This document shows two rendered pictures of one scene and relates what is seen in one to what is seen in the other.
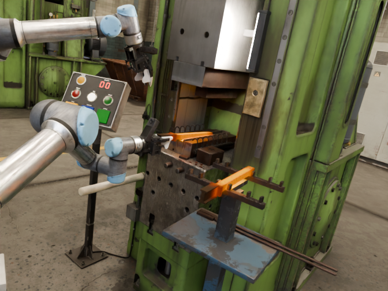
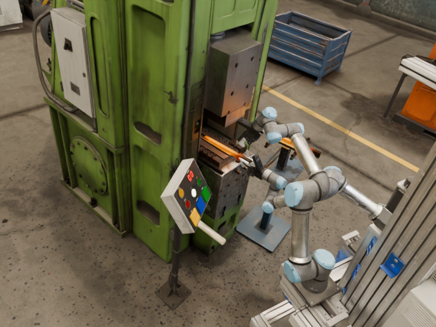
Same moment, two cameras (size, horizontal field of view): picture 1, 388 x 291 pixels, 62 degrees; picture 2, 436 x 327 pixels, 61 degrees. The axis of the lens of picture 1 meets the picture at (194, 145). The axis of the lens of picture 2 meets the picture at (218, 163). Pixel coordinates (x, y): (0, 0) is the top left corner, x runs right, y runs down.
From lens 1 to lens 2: 296 cm
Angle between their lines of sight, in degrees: 80
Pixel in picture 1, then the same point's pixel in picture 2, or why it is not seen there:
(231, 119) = not seen: hidden behind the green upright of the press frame
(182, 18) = (232, 85)
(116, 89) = (194, 169)
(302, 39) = (265, 56)
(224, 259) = (299, 170)
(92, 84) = (186, 185)
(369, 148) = not seen: outside the picture
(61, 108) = (337, 176)
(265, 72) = not seen: hidden behind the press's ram
